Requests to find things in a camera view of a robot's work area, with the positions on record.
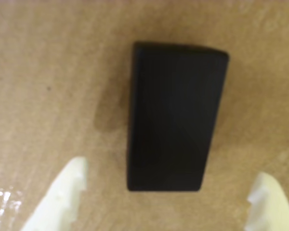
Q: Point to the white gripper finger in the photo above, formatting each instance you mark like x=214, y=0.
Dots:
x=60, y=199
x=269, y=204

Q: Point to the brown cardboard sheet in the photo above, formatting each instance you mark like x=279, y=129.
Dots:
x=50, y=72

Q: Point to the black rectangular block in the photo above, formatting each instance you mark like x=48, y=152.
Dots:
x=175, y=115

